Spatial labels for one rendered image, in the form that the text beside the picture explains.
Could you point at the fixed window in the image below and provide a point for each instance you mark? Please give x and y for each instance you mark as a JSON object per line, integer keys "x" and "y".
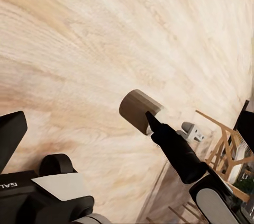
{"x": 246, "y": 185}

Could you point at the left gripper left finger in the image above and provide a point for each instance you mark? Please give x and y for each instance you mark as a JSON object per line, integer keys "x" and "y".
{"x": 13, "y": 127}

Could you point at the pillar candle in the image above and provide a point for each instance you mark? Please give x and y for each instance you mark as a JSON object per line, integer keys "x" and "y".
{"x": 135, "y": 106}

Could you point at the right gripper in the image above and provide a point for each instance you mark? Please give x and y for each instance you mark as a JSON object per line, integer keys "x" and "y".
{"x": 173, "y": 144}

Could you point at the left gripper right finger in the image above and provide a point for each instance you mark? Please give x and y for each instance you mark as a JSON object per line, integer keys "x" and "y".
{"x": 245, "y": 128}

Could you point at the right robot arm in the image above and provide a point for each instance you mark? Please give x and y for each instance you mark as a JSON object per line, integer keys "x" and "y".
{"x": 211, "y": 193}

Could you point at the fridge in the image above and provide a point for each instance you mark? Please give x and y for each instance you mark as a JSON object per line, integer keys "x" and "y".
{"x": 248, "y": 106}

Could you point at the breakfast table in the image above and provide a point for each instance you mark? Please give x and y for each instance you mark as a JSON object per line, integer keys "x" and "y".
{"x": 248, "y": 199}

